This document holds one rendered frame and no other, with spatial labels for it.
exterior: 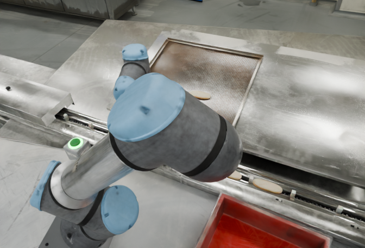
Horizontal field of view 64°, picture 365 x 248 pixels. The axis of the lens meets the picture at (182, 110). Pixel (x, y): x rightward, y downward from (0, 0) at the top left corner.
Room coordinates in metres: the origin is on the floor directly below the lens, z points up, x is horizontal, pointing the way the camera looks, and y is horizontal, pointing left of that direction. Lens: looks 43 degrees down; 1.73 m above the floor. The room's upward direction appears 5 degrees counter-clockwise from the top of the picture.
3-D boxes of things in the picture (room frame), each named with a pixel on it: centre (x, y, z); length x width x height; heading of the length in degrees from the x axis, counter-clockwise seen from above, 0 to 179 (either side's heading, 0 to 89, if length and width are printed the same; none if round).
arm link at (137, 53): (0.76, 0.13, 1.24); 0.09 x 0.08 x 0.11; 172
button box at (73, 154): (0.77, 0.42, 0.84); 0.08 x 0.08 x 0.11; 62
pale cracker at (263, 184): (0.54, -0.27, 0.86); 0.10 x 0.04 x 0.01; 62
